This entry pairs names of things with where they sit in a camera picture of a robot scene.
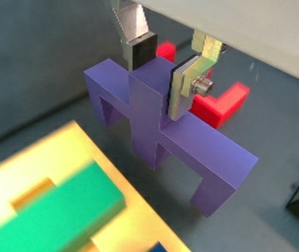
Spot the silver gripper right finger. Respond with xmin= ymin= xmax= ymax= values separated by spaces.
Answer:
xmin=169 ymin=31 xmax=222 ymax=121

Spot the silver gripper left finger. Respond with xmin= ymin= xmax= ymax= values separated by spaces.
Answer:
xmin=113 ymin=0 xmax=158 ymax=71

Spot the purple m-shaped block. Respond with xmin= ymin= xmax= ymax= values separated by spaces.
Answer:
xmin=85 ymin=57 xmax=258 ymax=216

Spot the yellow slotted board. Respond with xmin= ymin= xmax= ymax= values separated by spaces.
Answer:
xmin=0 ymin=122 xmax=189 ymax=252

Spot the red m-shaped block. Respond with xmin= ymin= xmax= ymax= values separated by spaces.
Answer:
xmin=155 ymin=40 xmax=253 ymax=130

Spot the blue bar block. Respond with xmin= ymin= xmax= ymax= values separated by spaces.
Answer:
xmin=149 ymin=242 xmax=169 ymax=252

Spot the green bar block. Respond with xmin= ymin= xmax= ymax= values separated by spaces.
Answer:
xmin=0 ymin=162 xmax=126 ymax=252

